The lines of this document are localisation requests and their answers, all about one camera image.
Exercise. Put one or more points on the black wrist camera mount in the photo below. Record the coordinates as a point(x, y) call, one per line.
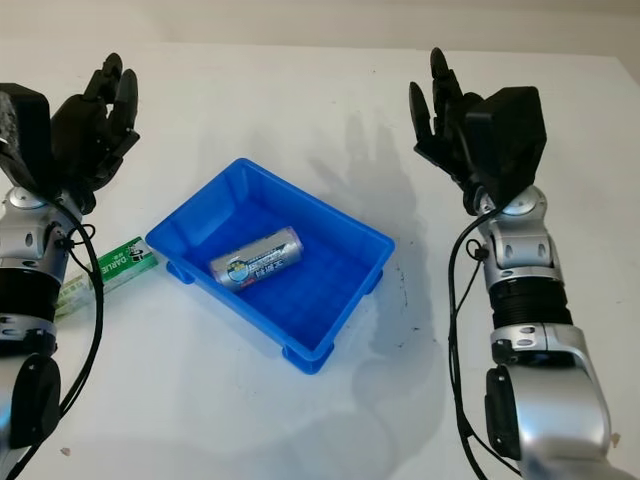
point(510, 135)
point(22, 130)

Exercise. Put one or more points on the green toothpaste box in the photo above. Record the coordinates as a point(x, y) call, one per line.
point(122, 260)

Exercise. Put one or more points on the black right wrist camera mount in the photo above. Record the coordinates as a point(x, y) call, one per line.
point(510, 135)

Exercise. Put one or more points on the silver cylindrical bottle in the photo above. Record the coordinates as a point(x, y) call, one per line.
point(257, 260)

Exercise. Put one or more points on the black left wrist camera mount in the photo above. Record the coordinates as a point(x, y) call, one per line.
point(22, 130)

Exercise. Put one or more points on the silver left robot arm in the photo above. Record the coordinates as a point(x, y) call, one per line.
point(25, 245)

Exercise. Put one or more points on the blue plastic tray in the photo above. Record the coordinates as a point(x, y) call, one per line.
point(320, 305)

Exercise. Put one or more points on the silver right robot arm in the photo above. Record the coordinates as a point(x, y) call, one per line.
point(540, 340)

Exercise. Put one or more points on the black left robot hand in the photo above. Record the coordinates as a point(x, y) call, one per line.
point(77, 135)

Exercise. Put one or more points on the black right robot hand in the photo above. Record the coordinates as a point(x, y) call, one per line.
point(450, 135)

